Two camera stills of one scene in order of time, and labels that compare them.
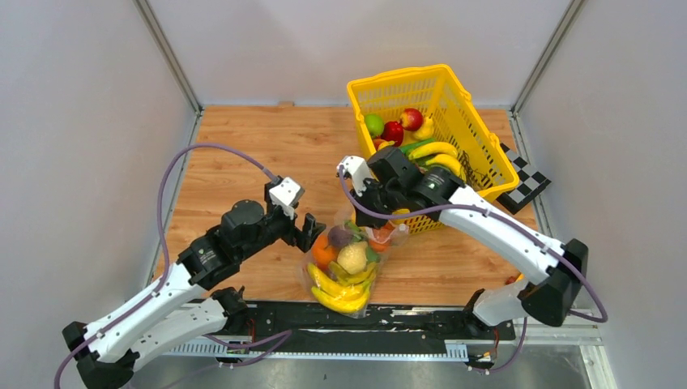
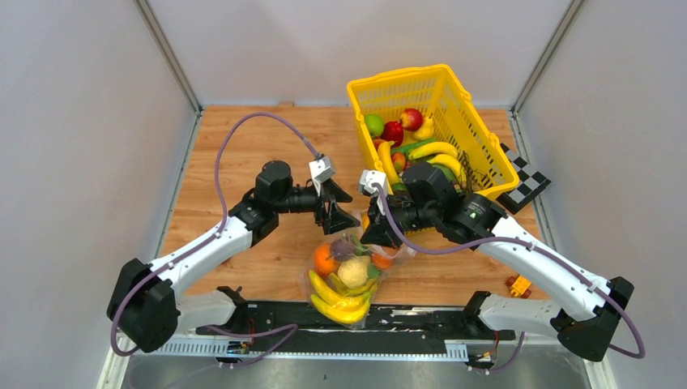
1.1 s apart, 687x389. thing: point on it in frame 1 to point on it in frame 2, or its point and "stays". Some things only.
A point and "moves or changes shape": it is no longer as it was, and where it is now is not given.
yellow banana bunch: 343,292 moves or changes shape
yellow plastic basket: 426,114 stays
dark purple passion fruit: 338,237 moves or changes shape
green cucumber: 407,148 stays
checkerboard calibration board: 531,183 stays
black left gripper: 304,238 to 335,220
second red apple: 393,131 stays
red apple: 411,119 stays
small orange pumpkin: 380,239 moves or changes shape
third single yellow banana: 450,161 stays
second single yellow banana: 433,147 stays
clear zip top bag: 343,259 moves or changes shape
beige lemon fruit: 352,258 to 353,271
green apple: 375,124 stays
